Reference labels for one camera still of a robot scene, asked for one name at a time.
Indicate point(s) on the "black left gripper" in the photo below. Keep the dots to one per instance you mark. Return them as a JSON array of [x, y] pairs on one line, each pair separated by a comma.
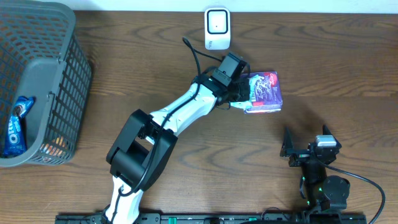
[[243, 91]]

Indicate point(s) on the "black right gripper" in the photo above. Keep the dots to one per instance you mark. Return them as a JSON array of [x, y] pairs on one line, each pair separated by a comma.
[[300, 156]]

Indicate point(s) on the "purple Carefree pad pack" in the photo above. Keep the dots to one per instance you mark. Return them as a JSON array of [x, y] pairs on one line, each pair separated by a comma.
[[265, 95]]

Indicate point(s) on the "green wet wipes pack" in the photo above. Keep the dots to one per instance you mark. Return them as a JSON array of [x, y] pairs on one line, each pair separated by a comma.
[[241, 105]]

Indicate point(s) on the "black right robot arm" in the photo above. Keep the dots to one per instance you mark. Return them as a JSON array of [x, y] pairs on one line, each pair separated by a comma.
[[322, 191]]

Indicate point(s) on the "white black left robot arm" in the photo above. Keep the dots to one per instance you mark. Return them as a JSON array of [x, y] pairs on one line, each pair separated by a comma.
[[143, 147]]

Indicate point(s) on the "white barcode scanner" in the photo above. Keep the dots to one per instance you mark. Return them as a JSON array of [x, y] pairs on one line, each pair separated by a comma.
[[217, 28]]

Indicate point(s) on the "grey plastic basket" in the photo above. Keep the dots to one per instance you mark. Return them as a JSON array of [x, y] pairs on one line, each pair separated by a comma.
[[42, 59]]

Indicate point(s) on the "blue Oreo cookie pack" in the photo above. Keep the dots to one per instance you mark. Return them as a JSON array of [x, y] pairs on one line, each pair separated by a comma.
[[15, 142]]

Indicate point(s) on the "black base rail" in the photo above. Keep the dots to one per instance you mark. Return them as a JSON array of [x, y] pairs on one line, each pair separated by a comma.
[[156, 218]]

